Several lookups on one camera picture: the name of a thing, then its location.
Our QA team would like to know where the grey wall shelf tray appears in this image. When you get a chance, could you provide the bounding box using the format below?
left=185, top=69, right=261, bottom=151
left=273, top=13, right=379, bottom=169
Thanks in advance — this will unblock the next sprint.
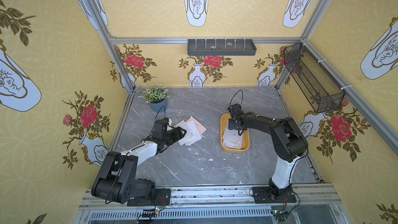
left=187, top=38, right=257, bottom=56

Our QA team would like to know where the black left camera cable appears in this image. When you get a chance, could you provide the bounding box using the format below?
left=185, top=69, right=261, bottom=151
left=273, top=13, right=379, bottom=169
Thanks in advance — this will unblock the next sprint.
left=151, top=105, right=167, bottom=131

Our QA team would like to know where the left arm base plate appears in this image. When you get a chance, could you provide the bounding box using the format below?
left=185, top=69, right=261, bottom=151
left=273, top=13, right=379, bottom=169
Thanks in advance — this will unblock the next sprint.
left=127, top=188, right=171, bottom=206

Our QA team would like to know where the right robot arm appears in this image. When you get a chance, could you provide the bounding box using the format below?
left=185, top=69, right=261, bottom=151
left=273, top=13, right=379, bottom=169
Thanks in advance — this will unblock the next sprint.
left=228, top=104, right=308, bottom=199

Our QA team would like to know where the black right camera cable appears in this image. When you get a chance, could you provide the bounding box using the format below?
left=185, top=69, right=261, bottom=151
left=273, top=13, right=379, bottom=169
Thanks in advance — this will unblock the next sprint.
left=229, top=90, right=244, bottom=108

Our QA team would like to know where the stationery paper stack in box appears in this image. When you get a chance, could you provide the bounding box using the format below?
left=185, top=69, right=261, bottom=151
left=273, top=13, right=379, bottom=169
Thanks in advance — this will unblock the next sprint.
left=222, top=127, right=243, bottom=149

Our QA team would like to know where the yellow plastic storage box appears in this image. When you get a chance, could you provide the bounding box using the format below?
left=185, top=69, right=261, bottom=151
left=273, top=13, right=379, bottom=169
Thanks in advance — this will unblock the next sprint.
left=220, top=114, right=250, bottom=153

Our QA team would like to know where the green artificial plant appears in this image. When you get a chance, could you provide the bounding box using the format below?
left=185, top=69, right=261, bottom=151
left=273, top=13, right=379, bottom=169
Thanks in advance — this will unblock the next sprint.
left=141, top=85, right=169, bottom=104

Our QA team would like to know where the black wire mesh basket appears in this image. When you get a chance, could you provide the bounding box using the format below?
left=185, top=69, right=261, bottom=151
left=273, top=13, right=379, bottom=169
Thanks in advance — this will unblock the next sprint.
left=284, top=43, right=345, bottom=113

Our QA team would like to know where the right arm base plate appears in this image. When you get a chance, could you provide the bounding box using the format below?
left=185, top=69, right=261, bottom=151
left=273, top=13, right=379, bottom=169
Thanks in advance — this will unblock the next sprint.
left=251, top=186, right=297, bottom=204

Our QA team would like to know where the white stationery sheet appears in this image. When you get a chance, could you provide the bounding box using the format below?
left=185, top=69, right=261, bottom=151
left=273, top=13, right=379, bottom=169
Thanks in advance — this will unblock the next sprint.
left=185, top=121, right=202, bottom=146
left=175, top=121, right=195, bottom=146

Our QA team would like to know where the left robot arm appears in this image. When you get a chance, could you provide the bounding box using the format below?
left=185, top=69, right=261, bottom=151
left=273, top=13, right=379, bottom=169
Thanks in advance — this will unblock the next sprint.
left=91, top=117, right=187, bottom=204

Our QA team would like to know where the pink stationery sheet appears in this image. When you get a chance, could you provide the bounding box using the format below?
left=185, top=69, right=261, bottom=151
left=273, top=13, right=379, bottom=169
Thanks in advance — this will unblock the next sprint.
left=187, top=116, right=206, bottom=135

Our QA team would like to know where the black camera cable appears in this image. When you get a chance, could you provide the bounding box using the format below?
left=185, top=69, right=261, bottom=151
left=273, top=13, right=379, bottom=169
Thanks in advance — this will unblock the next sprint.
left=151, top=105, right=167, bottom=131
left=229, top=90, right=244, bottom=108

